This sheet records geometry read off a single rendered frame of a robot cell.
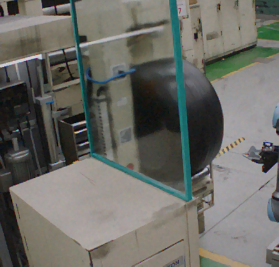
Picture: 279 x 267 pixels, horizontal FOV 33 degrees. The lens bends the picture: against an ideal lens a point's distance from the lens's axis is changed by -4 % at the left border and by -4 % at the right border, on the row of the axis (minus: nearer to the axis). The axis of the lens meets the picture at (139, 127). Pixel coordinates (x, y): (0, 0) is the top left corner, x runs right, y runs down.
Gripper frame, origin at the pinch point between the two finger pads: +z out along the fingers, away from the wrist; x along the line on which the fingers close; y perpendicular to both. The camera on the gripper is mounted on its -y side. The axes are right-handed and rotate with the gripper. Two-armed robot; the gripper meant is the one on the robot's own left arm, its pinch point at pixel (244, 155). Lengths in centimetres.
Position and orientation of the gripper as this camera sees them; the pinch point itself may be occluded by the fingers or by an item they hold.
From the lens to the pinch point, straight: 243.2
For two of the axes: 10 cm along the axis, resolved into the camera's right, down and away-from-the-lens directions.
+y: -0.4, -7.6, -6.5
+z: -9.8, -0.9, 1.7
